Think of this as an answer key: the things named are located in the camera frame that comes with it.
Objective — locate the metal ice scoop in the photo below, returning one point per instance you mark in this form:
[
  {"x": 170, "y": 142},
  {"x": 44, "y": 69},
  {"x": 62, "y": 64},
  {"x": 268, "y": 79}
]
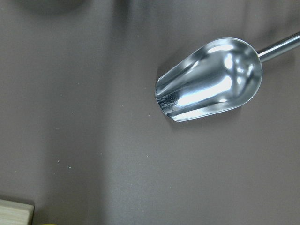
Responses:
[{"x": 220, "y": 76}]

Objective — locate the wooden cutting board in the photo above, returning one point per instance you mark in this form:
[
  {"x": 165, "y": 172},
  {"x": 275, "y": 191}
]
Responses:
[{"x": 15, "y": 213}]

